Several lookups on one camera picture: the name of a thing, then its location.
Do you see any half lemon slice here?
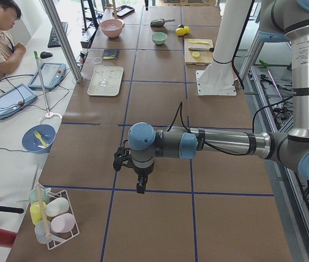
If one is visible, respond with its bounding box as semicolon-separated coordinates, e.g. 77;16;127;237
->
192;51;200;59

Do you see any cream bear tray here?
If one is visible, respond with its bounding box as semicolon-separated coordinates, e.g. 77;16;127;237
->
87;66;124;97

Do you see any blue teach pendant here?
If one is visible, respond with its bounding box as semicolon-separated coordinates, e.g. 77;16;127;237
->
0;83;37;120
28;63;67;90

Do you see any translucent plastic cup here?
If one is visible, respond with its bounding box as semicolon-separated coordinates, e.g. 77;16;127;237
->
34;221;49;244

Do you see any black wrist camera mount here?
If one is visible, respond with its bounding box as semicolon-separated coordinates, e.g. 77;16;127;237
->
113;140;133;171

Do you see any pink bowl of ice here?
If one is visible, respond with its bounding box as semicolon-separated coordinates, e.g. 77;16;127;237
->
99;19;125;38

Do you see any near blue teach pendant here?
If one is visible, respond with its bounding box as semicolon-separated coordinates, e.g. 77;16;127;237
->
0;83;37;120

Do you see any white plastic cup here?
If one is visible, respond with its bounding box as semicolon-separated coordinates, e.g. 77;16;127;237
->
45;197;69;217

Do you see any far blue teach pendant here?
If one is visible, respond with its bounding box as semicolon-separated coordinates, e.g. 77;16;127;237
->
28;63;67;90

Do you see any yellow plastic fork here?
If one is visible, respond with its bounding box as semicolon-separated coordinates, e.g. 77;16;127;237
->
33;130;48;148

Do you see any black computer mouse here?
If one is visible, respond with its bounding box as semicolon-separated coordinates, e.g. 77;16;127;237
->
40;51;53;59

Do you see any white wire cup rack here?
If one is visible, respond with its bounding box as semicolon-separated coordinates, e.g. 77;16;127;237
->
34;184;80;250

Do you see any black keyboard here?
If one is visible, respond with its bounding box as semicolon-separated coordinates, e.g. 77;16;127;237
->
47;21;69;49

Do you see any metal ice scoop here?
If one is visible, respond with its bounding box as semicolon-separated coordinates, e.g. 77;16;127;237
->
150;19;176;27

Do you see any wooden cutting board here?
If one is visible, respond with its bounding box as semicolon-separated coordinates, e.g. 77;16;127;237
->
184;39;214;65

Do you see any yellow plastic cup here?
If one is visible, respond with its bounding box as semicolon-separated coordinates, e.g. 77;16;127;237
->
29;201;43;225

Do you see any yellow plastic knife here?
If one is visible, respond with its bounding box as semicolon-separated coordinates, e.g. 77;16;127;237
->
188;40;209;44

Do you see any green plastic cup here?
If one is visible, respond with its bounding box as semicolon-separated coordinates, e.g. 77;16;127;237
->
29;187;50;205

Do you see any green ceramic bowl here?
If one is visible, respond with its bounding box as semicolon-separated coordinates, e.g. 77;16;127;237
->
151;32;167;45

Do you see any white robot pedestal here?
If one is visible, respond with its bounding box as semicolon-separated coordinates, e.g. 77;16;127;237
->
197;0;254;96

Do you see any reacher grabber stick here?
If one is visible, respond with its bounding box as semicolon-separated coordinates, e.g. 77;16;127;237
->
34;51;62;124

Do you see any clear wine glass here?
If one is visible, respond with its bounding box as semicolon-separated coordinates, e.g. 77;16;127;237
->
93;57;108;87

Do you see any pink plastic cup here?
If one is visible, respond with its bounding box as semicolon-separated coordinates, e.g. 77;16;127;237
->
51;213;75;233

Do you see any aluminium frame post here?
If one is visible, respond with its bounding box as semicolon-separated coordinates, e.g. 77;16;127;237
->
41;0;83;83

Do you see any yellow lemon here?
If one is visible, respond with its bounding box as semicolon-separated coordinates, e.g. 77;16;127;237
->
175;27;186;37
183;26;190;34

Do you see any metal handled knife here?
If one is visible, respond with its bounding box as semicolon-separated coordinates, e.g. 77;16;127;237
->
188;47;215;52

